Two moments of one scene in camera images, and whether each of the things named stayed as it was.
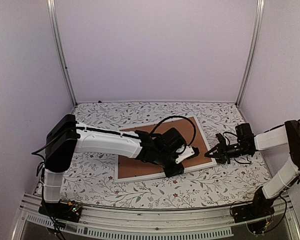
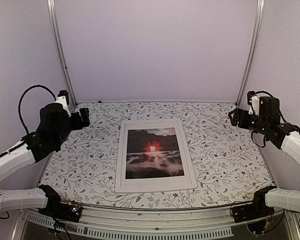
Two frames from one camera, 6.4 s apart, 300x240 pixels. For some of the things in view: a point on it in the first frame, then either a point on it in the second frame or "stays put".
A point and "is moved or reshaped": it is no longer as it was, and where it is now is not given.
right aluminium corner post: (250, 59) stays put
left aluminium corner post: (52, 13) stays put
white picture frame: (130, 168) is moved or reshaped
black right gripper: (225, 158) -> (242, 123)
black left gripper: (169, 173) -> (79, 124)
